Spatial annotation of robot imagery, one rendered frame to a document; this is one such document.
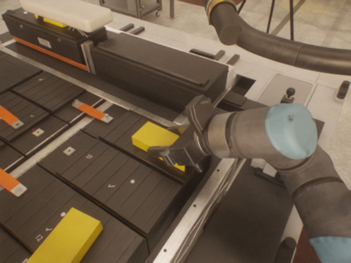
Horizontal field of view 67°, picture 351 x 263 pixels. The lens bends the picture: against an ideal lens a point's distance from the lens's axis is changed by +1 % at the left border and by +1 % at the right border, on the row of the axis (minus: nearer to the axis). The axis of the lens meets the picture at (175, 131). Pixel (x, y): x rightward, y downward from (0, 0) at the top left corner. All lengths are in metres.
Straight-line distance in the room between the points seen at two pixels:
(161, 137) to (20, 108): 0.46
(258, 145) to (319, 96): 0.83
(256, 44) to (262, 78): 0.93
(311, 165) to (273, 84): 0.78
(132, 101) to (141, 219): 0.41
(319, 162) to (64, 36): 0.88
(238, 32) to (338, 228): 0.31
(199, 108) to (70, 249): 0.35
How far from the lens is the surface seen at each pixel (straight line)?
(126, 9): 3.91
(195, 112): 0.50
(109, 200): 0.62
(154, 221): 0.58
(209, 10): 0.44
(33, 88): 1.00
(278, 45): 0.36
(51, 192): 0.67
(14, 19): 1.28
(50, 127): 0.84
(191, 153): 0.54
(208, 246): 0.70
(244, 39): 0.38
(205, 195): 0.63
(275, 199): 0.80
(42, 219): 0.64
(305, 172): 0.52
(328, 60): 0.36
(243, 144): 0.47
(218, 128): 0.50
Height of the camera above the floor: 1.52
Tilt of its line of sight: 45 degrees down
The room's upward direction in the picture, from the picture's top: straight up
